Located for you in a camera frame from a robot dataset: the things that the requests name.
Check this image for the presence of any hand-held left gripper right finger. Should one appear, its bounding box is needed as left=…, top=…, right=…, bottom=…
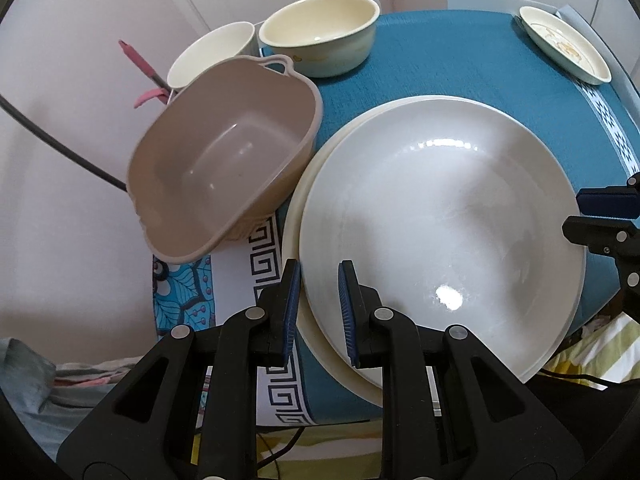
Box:
left=337, top=260, right=586, bottom=480

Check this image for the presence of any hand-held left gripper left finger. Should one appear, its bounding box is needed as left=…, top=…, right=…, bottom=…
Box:
left=56, top=259, right=303, bottom=480

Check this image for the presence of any large cream plate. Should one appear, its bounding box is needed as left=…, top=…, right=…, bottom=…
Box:
left=281, top=94, right=451, bottom=407

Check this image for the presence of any large white plate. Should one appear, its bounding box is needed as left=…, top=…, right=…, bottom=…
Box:
left=298, top=98, right=587, bottom=383

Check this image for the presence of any small floral cream plate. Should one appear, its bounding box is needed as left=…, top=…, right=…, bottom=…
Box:
left=519, top=5, right=613, bottom=86

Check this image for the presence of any beige plastic basin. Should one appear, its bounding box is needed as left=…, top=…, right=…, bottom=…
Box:
left=125, top=54, right=325, bottom=263

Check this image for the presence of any white ceramic bowl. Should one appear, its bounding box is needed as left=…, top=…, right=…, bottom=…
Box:
left=166, top=21, right=257, bottom=103

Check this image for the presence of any cream bowl with handles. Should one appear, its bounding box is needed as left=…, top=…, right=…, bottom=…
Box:
left=257, top=0, right=382, bottom=79

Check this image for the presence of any yellow patterned blanket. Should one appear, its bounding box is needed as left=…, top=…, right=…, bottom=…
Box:
left=192, top=310, right=640, bottom=480

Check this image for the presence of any blue patterned tablecloth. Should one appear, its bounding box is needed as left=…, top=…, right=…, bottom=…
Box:
left=150, top=7, right=640, bottom=426

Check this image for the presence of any grey cloth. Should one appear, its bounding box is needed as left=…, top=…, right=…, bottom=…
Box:
left=0, top=337, right=151, bottom=461

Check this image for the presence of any thin black cable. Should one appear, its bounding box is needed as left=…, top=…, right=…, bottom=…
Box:
left=542, top=367, right=626, bottom=389
left=255, top=425, right=306, bottom=468

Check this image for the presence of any pink handled tool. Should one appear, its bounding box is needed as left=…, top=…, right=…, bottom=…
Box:
left=118, top=40, right=174, bottom=109

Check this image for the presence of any thick black cable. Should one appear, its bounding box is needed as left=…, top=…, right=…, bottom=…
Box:
left=0, top=94, right=128, bottom=193

